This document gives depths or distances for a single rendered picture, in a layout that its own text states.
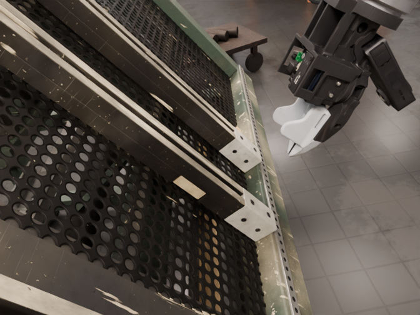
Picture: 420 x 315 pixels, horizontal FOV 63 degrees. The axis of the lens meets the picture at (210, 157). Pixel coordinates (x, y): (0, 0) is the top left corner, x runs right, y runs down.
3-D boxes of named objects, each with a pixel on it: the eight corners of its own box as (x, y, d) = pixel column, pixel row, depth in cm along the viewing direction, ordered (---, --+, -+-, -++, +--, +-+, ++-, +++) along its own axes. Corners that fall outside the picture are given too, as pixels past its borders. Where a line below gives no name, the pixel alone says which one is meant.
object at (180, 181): (197, 199, 79) (207, 193, 78) (172, 182, 76) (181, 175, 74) (197, 190, 82) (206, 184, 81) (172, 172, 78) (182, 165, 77)
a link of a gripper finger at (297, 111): (256, 135, 51) (286, 80, 46) (290, 144, 53) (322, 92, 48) (261, 147, 48) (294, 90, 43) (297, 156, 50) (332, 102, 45)
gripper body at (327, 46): (273, 74, 46) (322, -20, 39) (325, 91, 48) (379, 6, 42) (292, 102, 40) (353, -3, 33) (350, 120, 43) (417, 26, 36)
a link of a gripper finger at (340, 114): (303, 126, 47) (339, 69, 42) (314, 129, 48) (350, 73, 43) (316, 146, 43) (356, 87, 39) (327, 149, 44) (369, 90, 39)
